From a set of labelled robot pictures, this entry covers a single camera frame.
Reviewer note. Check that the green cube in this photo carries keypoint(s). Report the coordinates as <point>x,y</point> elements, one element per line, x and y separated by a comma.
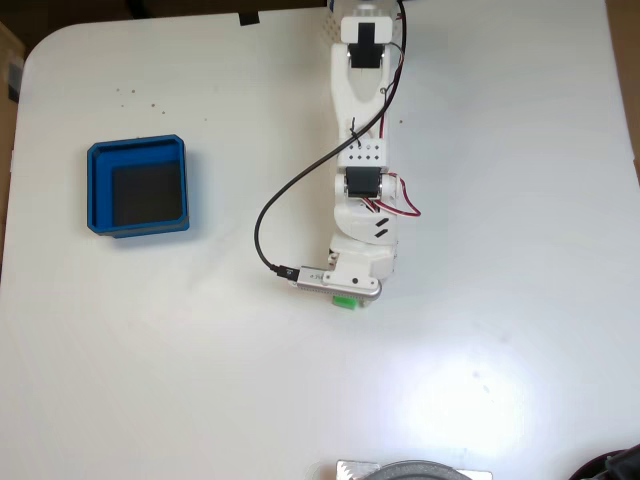
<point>345,302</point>

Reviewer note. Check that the blue square box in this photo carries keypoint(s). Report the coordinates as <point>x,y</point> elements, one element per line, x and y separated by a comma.
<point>100,190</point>

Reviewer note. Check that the silver metal plate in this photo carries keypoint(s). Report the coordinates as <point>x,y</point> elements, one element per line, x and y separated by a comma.
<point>350,471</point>

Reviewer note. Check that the grey round object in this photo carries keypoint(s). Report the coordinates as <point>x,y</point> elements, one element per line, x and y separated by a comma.
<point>415,471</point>

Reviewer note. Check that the black tape piece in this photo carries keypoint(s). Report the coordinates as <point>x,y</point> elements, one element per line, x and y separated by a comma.
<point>249,19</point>

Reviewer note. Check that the black round object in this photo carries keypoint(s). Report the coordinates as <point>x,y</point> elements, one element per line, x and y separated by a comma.
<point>615,465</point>

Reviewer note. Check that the silver camera box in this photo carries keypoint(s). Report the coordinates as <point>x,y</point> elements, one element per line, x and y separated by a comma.
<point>310,282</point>

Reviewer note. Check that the white perforated base plate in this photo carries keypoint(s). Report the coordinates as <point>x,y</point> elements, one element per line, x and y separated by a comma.
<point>331,27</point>

